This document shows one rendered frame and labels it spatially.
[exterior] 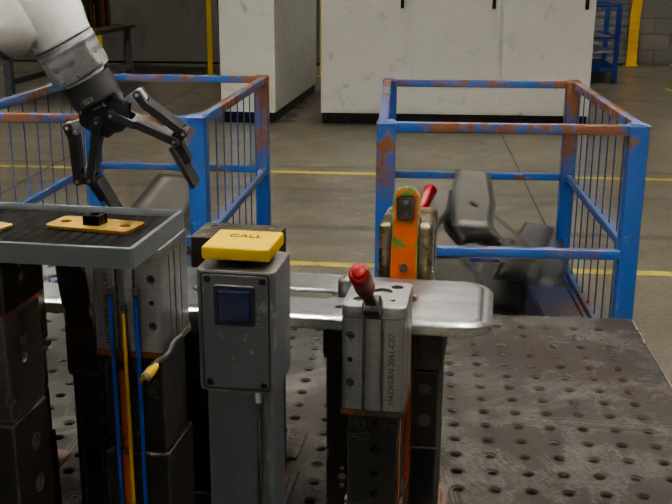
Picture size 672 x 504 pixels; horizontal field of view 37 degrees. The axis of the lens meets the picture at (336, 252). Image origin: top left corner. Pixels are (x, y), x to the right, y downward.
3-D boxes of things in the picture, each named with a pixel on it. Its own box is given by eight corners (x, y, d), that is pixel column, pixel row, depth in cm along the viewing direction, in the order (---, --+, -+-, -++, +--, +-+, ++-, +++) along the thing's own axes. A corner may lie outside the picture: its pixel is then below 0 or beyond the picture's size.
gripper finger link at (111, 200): (96, 181, 150) (92, 183, 150) (120, 220, 153) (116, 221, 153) (103, 174, 153) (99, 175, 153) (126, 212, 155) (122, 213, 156)
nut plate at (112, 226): (146, 225, 91) (146, 212, 91) (126, 235, 88) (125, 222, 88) (66, 218, 94) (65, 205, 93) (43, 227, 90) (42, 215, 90)
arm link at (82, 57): (78, 36, 137) (100, 74, 139) (99, 20, 145) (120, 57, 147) (25, 63, 140) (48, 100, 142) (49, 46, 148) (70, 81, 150)
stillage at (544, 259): (379, 296, 435) (382, 77, 408) (563, 300, 430) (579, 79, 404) (371, 415, 320) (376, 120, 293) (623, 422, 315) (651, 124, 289)
